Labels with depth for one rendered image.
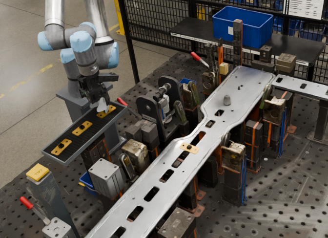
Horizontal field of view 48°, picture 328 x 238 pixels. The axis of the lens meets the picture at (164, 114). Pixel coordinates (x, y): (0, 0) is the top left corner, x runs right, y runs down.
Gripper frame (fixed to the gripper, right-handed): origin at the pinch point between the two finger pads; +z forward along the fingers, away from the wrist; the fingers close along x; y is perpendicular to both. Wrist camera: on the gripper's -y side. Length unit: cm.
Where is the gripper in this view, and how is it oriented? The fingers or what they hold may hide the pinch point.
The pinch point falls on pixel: (105, 108)
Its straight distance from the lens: 158.3
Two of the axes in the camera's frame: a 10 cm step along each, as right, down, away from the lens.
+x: 7.3, 3.6, -5.7
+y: -6.7, 5.4, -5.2
